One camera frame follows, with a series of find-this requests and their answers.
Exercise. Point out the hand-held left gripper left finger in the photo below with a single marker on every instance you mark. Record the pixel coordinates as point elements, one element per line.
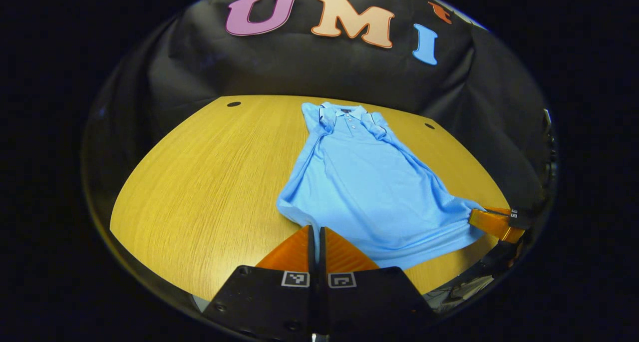
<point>264,307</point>

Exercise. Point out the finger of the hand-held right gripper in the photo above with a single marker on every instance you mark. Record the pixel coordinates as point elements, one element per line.
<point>494,223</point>

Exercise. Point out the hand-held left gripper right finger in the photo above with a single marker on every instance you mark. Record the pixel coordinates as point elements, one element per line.
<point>374,302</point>

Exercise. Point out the light blue T-shirt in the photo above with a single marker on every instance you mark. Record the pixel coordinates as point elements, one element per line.
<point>369,192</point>

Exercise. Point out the black backdrop cloth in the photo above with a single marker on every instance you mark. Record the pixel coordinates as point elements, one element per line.
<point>299,67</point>

